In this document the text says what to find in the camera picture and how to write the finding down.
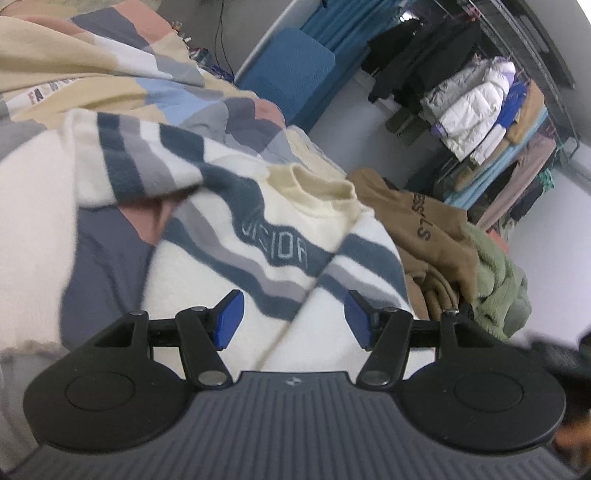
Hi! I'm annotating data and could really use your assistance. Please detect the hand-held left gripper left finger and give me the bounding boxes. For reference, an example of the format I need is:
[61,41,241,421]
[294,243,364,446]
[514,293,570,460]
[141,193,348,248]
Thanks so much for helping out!
[92,290,245,388]

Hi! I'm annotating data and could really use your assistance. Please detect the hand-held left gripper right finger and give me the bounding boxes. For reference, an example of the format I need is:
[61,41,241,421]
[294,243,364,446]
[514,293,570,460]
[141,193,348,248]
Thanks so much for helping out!
[345,290,499,388]

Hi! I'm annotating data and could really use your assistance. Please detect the white striped sweater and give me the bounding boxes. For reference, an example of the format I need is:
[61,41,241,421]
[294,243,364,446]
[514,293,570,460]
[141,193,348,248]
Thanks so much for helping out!
[0,108,411,376]

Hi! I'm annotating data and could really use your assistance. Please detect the hanging dark clothes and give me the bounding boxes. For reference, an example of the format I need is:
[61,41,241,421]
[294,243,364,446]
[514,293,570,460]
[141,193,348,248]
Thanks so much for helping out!
[496,161,557,232]

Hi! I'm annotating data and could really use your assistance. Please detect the metal clothes rack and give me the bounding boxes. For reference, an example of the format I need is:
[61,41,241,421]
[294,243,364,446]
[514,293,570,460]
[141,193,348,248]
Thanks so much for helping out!
[434,0,583,155]

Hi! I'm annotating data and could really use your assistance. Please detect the person's right hand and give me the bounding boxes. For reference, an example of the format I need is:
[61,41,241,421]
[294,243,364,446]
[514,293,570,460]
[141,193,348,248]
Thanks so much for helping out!
[554,408,591,462]

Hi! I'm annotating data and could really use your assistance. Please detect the brown pants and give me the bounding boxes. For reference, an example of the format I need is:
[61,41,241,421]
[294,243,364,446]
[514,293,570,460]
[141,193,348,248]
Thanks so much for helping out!
[406,272,462,320]

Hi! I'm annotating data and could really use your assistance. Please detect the green fleece blanket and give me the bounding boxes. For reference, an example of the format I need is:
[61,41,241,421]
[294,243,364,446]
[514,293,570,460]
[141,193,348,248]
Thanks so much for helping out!
[457,222,532,343]

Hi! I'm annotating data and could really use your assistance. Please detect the brown hoodie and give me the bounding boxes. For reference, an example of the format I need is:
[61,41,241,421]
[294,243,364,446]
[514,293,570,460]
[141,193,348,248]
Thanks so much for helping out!
[346,168,485,319]

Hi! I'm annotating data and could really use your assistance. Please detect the hanging pink garment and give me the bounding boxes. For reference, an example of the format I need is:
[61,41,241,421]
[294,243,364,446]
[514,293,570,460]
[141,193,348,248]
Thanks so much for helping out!
[475,134,560,228]

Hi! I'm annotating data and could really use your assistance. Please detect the hanging light blue garment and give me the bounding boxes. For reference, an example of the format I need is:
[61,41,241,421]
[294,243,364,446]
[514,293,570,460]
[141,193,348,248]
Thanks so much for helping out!
[443,138,528,209]

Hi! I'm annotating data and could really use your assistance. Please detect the hanging white puffer jacket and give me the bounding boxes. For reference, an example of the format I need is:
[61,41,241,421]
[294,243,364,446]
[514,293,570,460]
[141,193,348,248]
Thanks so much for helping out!
[420,55,518,163]

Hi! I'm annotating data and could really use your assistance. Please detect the blue upholstered cushion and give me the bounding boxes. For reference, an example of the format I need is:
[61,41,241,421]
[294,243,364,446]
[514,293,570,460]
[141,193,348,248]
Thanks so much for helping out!
[235,27,337,131]

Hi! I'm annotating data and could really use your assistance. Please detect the hanging blue jacket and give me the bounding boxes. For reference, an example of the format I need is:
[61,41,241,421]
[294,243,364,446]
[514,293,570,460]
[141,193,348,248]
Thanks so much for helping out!
[499,80,528,131]

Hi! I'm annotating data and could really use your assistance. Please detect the group of cosmetic bottles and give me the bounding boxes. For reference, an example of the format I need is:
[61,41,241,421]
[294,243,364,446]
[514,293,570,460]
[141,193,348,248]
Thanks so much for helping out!
[171,21,219,70]

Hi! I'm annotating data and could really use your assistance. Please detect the patchwork duvet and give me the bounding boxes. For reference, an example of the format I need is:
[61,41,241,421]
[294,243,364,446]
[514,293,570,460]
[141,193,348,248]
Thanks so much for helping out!
[0,0,352,352]

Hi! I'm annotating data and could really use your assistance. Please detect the blue curtain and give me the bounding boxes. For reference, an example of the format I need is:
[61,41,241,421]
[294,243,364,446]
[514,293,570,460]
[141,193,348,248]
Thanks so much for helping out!
[300,0,402,65]

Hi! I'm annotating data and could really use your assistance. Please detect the black cable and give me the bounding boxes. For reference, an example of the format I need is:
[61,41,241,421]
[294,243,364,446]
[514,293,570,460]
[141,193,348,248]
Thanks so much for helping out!
[216,0,237,75]

